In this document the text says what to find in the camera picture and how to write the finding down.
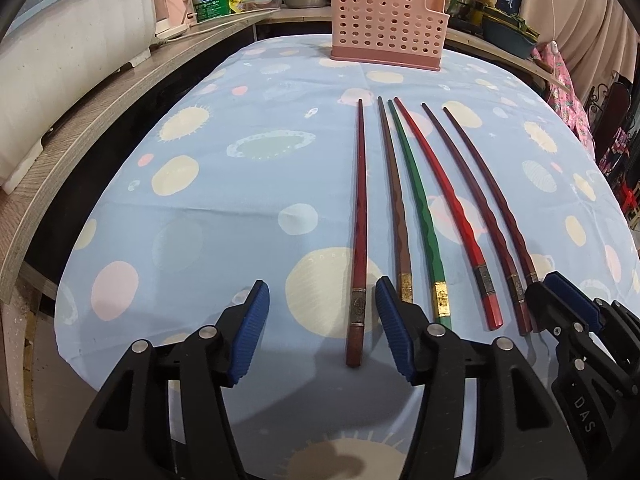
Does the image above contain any dark blue basin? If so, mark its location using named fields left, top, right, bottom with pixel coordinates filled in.
left=482, top=6, right=539, bottom=58

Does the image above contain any white power cable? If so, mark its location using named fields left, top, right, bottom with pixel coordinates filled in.
left=154, top=0, right=281, bottom=42

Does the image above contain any clear food container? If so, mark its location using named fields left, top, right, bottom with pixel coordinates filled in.
left=238, top=0, right=284, bottom=12

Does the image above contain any pink perforated utensil holder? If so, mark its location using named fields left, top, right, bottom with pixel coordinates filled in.
left=330, top=0, right=449, bottom=72

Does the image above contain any bright red twisted chopstick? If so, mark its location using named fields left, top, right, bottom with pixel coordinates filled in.
left=393, top=96, right=503, bottom=330

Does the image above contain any white dish drainer box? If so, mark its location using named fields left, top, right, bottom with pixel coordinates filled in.
left=0, top=0, right=156, bottom=193

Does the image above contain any maroon twisted chopstick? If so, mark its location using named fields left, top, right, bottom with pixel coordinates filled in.
left=422, top=103, right=532, bottom=336

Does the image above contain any beige curtain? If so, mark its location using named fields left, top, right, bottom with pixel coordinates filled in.
left=520, top=0, right=639, bottom=102

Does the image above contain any pink floral cloth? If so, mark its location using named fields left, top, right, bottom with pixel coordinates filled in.
left=532, top=41, right=596, bottom=162

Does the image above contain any grey wooden shelf counter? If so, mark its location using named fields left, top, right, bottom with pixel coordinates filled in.
left=1, top=11, right=270, bottom=304

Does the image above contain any maroon chopstick dark band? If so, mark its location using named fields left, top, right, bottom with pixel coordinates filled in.
left=442, top=106, right=539, bottom=285

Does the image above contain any blue dotted tablecloth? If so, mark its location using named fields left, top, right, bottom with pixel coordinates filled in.
left=54, top=35, right=639, bottom=479

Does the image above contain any green chopstick gold band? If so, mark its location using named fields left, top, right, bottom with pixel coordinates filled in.
left=387, top=100, right=451, bottom=328

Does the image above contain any brown chopstick gold band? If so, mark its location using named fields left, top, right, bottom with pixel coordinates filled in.
left=376, top=96, right=413, bottom=302

